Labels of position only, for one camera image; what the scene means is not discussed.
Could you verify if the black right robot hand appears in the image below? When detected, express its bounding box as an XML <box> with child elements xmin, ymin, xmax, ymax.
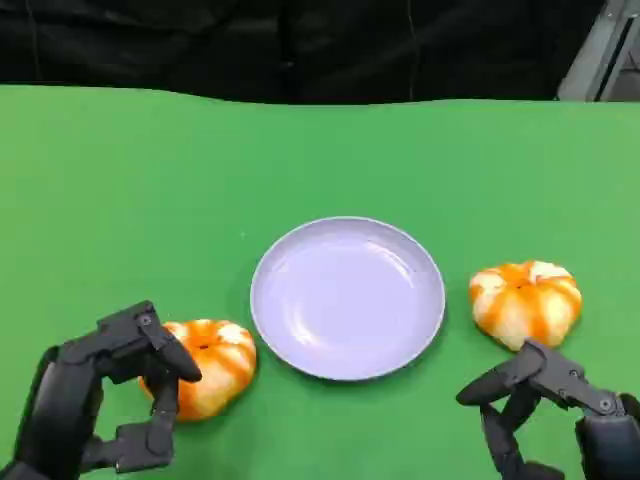
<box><xmin>455</xmin><ymin>339</ymin><xmax>640</xmax><ymax>480</ymax></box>

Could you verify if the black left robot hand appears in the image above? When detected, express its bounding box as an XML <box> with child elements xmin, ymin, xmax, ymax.
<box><xmin>0</xmin><ymin>300</ymin><xmax>204</xmax><ymax>480</ymax></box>

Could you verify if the orange white toy bread roll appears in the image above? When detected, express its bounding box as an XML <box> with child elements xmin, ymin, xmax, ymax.
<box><xmin>138</xmin><ymin>318</ymin><xmax>258</xmax><ymax>423</ymax></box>
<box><xmin>468</xmin><ymin>259</ymin><xmax>584</xmax><ymax>352</ymax></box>

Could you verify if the lilac plate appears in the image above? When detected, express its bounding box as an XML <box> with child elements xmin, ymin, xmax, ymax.
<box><xmin>249</xmin><ymin>216</ymin><xmax>447</xmax><ymax>382</ymax></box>

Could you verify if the black backdrop curtain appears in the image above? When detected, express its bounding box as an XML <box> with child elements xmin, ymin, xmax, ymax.
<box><xmin>0</xmin><ymin>0</ymin><xmax>608</xmax><ymax>106</ymax></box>

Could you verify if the grey metal frame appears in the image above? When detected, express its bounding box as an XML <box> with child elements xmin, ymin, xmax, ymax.
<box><xmin>556</xmin><ymin>0</ymin><xmax>640</xmax><ymax>103</ymax></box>

